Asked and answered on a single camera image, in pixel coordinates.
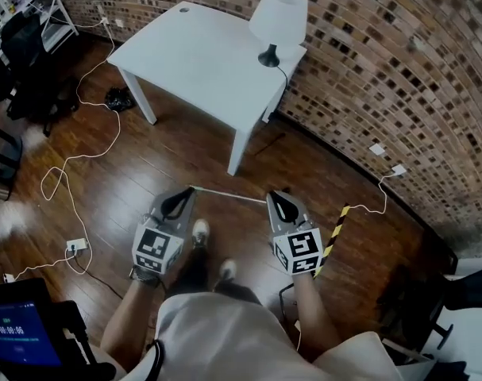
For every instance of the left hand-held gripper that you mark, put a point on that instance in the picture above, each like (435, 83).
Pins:
(158, 244)

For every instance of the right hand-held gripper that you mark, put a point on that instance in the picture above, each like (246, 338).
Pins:
(300, 248)

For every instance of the person's left forearm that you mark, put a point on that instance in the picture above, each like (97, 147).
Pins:
(125, 316)

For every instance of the person's right forearm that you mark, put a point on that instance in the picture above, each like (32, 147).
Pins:
(314, 316)

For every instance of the wooden floor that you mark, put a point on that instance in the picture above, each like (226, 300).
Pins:
(165, 153)

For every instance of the person's left white shoe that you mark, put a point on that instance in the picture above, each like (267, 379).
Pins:
(201, 232)

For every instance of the person's white shoe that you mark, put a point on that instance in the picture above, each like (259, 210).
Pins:
(201, 232)
(227, 270)

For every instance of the yellow black striped tape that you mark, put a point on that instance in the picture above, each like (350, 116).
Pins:
(336, 232)

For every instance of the person's left leg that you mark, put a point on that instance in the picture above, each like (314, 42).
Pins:
(193, 268)

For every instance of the person's leg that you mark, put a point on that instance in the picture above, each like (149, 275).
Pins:
(236, 290)
(193, 268)

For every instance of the person's right white shoe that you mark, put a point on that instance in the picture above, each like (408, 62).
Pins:
(227, 270)

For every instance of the black wristband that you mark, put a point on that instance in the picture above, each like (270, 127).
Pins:
(145, 275)

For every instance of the person's right leg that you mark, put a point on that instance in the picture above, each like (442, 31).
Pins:
(236, 290)

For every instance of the white power strip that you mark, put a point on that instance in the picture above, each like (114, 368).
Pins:
(77, 245)

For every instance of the black plastic bag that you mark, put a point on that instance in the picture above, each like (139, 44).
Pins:
(118, 99)

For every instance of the white table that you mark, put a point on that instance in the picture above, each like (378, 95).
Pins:
(201, 62)

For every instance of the person's beige shirt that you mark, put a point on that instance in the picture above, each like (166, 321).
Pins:
(217, 339)

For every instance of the black chair with armrest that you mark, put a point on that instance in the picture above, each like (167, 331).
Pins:
(419, 292)

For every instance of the black tablet holder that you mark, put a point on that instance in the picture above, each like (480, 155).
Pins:
(70, 332)

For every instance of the white table lamp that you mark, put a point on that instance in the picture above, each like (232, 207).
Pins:
(278, 14)

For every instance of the white plug adapter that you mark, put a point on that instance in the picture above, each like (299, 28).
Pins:
(8, 278)

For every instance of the black office chair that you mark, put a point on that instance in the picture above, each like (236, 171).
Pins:
(24, 66)

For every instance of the blue-screen tablet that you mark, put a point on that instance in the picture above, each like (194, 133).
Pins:
(14, 332)

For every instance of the white shelf unit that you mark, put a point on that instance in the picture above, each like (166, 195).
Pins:
(46, 10)

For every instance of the white wall outlet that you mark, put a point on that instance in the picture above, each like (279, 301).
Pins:
(398, 169)
(377, 148)

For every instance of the black metal stool frame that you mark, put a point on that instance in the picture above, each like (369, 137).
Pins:
(4, 149)

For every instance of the white wall socket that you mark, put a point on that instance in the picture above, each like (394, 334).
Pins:
(104, 21)
(119, 23)

